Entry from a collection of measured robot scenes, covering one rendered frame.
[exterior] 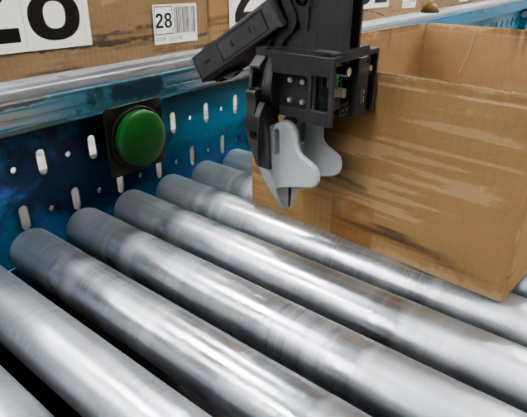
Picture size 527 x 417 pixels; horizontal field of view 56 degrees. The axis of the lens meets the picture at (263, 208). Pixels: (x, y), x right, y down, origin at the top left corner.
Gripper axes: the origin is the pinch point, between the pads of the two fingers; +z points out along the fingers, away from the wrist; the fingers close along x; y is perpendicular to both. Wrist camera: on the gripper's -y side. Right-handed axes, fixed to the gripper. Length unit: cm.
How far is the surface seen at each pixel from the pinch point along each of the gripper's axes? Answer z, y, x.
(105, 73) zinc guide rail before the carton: -8.7, -23.7, -1.8
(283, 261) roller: 5.4, 2.5, -2.9
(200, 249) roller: 7.0, -7.1, -4.4
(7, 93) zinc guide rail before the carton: -8.6, -23.2, -13.3
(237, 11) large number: -13.2, -28.6, 26.6
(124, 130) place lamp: -2.5, -21.3, -1.9
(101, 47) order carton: -10.7, -28.7, 1.4
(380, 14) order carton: -9, -29, 75
